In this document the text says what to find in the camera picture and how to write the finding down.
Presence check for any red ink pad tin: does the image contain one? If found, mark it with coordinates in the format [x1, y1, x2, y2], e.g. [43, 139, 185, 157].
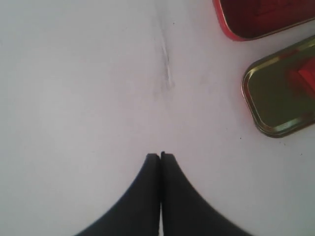
[213, 0, 315, 41]

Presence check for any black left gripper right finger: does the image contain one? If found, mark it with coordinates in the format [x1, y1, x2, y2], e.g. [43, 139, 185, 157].
[161, 152, 248, 236]

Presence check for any gold tin lid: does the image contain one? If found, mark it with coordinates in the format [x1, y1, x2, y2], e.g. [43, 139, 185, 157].
[242, 36, 315, 138]

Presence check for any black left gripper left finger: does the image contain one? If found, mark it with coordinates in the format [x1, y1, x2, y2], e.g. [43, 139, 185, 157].
[78, 154, 161, 236]

